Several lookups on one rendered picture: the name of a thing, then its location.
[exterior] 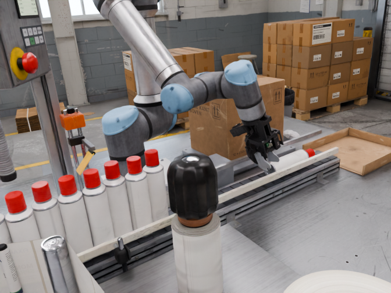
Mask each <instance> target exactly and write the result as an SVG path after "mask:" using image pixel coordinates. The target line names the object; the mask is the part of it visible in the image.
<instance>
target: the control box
mask: <svg viewBox="0 0 391 293"><path fill-rule="evenodd" d="M36 25H41V20H40V15H39V17H36V18H27V19H19V17H18V14H17V9H16V4H15V0H0V90H9V89H13V88H15V87H18V86H20V85H22V84H24V83H27V82H29V81H31V80H33V79H35V78H38V77H41V76H43V75H45V74H47V73H48V72H49V71H51V66H50V62H49V57H48V52H47V48H46V44H43V45H39V46H35V47H31V48H26V49H25V46H24V41H23V37H22V32H21V29H20V28H21V27H26V26H36ZM28 52H31V53H32V54H33V55H34V56H35V57H36V58H37V60H38V69H37V71H36V72H35V73H34V74H29V73H27V72H26V71H25V70H20V69H19V68H18V65H17V59H18V58H22V56H23V54H24V53H28Z"/></svg>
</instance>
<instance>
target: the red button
mask: <svg viewBox="0 0 391 293"><path fill-rule="evenodd" d="M17 65H18V68H19V69H20V70H25V71H26V72H27V73H29V74H34V73H35V72H36V71H37V69H38V60H37V58H36V57H35V56H34V55H33V54H32V53H31V52H28V53H24V54H23V56H22V58H18V59H17Z"/></svg>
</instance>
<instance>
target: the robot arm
mask: <svg viewBox="0 0 391 293"><path fill-rule="evenodd" d="M159 1H160V0H93V3H94V5H95V7H96V8H97V10H98V11H99V13H100V14H101V16H102V17H103V18H104V19H108V20H110V21H111V23H112V24H113V25H114V27H115V28H116V29H117V31H118V32H119V34H120V35H121V36H122V37H123V39H124V40H125V41H126V43H127V44H128V46H129V47H130V48H131V55H132V60H133V68H134V76H135V81H136V88H137V96H136V97H135V98H134V106H131V105H129V106H122V107H121V108H116V109H113V110H111V111H109V112H107V113H106V114H105V115H104V116H103V118H102V127H103V128H102V131H103V133H104V136H105V141H106V145H107V149H108V153H109V158H110V160H116V161H118V163H119V170H120V175H121V176H123V177H125V175H126V174H127V173H128V169H127V162H126V159H127V158H128V157H130V156H139V157H140V158H141V165H142V168H143V167H144V166H145V165H146V164H145V155H144V152H145V147H144V142H146V141H148V140H151V139H153V138H155V137H157V136H159V135H163V134H165V133H167V132H168V131H169V130H171V129H172V128H173V127H174V126H175V124H176V120H177V114H179V113H183V112H187V111H189V110H190V109H192V108H195V107H197V106H200V105H202V104H205V103H207V102H209V101H212V100H214V99H233V100H234V103H235V105H236V109H237V112H238V114H239V118H240V119H241V121H242V123H239V124H236V125H234V126H233V127H232V129H231V130H230V132H231V134H232V136H233V137H236V136H240V135H242V134H244V133H247V135H246V136H245V137H246V138H245V140H244V141H245V142H246V146H245V149H246V152H247V156H248V157H249V158H250V159H251V160H252V161H253V162H254V163H255V164H256V165H257V166H259V167H260V168H261V169H263V170H266V171H268V170H269V169H271V162H279V157H278V156H277V155H275V154H274V153H273V150H274V149H275V150H278V149H279V148H280V147H281V146H280V145H284V144H283V140H282V136H281V133H280V130H277V129H275V128H272V127H270V124H269V122H270V121H271V120H272V118H271V116H269V115H266V109H265V105H264V102H263V99H262V95H261V91H260V87H259V84H258V80H257V75H256V73H255V71H254V68H253V65H252V63H251V62H250V61H248V60H239V61H237V62H233V63H231V64H229V65H228V66H226V68H225V71H224V72H203V73H198V74H196V75H195V76H194V77H193V78H189V77H188V76H187V74H186V73H185V72H184V70H183V69H182V68H181V67H180V65H179V64H178V63H177V61H176V60H175V59H174V57H173V56H172V55H171V54H170V52H169V51H168V50H167V48H166V47H165V46H164V44H163V43H162V42H161V40H160V39H159V38H158V37H157V35H156V29H155V19H154V16H155V14H156V13H157V11H158V2H159ZM278 134H279V135H280V139H281V141H279V138H278Z"/></svg>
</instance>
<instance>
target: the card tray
mask: <svg viewBox="0 0 391 293"><path fill-rule="evenodd" d="M334 147H338V148H339V151H338V153H336V154H334V156H337V158H339V159H340V168H342V169H345V170H348V171H350V172H353V173H355V174H359V175H361V176H364V175H366V174H368V173H370V172H372V171H374V170H376V169H378V168H380V167H382V166H384V165H386V164H388V163H389V162H391V138H389V137H385V136H382V135H377V134H373V133H369V132H366V131H362V130H358V129H354V128H351V127H348V128H345V129H342V130H340V131H337V132H335V133H332V134H329V135H326V136H324V137H321V138H319V139H316V140H313V141H311V142H308V143H306V144H303V148H302V149H303V150H307V149H310V148H311V149H313V150H316V151H317V150H319V151H322V152H325V151H327V150H329V149H332V148H334Z"/></svg>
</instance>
